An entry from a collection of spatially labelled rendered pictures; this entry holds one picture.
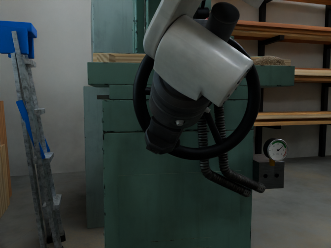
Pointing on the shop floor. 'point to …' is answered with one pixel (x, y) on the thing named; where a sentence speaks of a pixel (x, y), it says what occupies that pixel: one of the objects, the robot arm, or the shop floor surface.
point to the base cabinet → (172, 196)
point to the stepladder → (33, 129)
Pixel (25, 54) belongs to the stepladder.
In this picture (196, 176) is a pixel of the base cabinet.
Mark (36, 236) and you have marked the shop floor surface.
